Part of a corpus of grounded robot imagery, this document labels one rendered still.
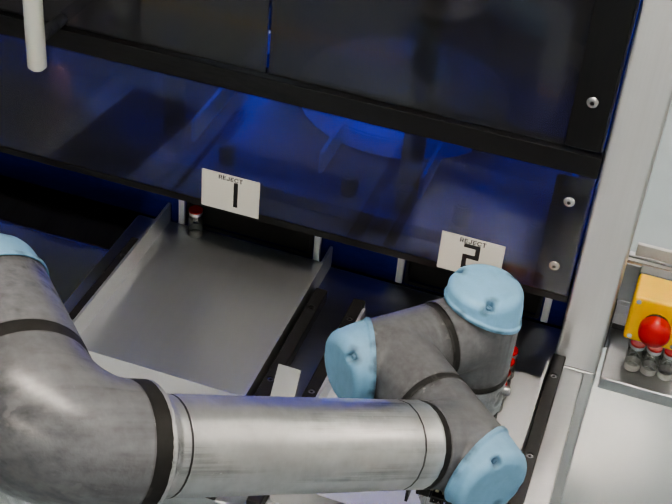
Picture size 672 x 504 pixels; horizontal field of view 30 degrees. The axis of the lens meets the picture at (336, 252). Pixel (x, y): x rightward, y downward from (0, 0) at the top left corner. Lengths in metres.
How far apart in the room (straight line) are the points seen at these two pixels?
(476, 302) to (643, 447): 1.81
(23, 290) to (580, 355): 0.96
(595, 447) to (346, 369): 1.81
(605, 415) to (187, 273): 1.44
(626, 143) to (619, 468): 1.46
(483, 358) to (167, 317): 0.64
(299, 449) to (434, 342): 0.25
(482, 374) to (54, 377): 0.49
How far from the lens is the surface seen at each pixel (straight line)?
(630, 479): 2.87
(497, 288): 1.18
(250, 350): 1.68
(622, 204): 1.57
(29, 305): 0.91
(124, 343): 1.69
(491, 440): 1.06
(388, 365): 1.13
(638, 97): 1.49
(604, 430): 2.96
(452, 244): 1.65
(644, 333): 1.63
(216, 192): 1.73
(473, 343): 1.18
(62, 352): 0.87
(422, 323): 1.16
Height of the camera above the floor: 2.00
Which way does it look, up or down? 37 degrees down
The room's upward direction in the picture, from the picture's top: 6 degrees clockwise
